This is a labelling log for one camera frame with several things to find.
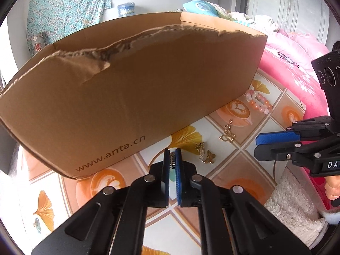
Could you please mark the patchwork cushion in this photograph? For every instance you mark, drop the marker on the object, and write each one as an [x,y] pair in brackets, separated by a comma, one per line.
[37,43]

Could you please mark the gold ribbed charm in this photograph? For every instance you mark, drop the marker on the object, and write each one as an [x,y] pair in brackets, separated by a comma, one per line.
[172,162]

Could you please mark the blue water dispenser bottle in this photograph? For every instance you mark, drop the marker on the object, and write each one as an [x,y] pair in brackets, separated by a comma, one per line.
[126,9]

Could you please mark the blue floral pillow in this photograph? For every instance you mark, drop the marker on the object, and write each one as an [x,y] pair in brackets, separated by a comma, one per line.
[199,5]

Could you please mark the pink floral blanket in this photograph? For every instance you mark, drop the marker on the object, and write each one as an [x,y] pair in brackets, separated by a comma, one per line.
[292,66]

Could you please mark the white clothes pile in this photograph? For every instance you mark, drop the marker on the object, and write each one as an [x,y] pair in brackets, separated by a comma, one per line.
[265,22]

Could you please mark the teal floral wall cloth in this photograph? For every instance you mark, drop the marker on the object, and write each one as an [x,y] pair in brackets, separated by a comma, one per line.
[66,10]

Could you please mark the white wardrobe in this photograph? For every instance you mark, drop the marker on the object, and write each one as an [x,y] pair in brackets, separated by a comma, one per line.
[292,5]

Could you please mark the person's right hand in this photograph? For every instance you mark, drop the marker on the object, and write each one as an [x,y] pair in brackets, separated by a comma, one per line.
[333,188]

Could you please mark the brown cardboard box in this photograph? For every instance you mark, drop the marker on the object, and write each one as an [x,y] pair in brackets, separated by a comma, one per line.
[132,98]

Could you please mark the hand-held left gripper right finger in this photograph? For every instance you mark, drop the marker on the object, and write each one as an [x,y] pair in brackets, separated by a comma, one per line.
[178,183]

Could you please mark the grey cabinet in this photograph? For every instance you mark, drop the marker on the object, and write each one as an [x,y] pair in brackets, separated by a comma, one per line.
[8,154]

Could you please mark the leaf and coffee print tablecloth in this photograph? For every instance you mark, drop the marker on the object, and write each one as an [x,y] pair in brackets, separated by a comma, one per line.
[239,164]

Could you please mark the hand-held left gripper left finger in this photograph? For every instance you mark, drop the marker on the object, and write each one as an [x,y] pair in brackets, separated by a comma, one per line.
[166,183]

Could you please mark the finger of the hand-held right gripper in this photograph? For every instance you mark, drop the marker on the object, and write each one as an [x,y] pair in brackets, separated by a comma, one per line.
[276,138]
[273,152]

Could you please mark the fluffy white cloth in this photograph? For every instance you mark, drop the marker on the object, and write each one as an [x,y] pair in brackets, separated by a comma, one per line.
[292,207]

